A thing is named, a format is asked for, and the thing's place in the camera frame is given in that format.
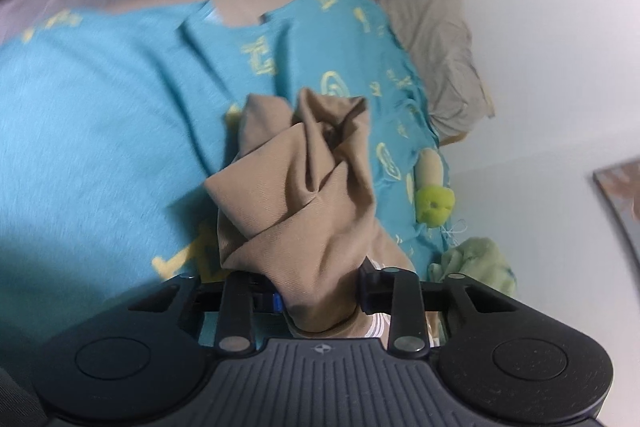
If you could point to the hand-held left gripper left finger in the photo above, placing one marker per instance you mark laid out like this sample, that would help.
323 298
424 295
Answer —
276 303

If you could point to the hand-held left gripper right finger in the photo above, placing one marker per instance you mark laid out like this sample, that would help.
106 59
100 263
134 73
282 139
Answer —
367 292

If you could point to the tan t-shirt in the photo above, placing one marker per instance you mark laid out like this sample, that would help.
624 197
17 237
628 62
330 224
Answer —
310 217

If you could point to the green and cream plush toy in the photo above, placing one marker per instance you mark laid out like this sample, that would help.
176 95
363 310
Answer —
435 202

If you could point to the light green fleece blanket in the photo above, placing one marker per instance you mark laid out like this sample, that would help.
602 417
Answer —
480 262

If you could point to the teal printed bed sheet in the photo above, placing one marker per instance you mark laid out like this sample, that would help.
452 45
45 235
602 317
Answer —
100 132

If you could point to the grey pillow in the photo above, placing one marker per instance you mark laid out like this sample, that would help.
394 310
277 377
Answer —
430 47

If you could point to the framed leaf wall picture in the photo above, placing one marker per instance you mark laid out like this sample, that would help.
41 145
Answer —
620 202

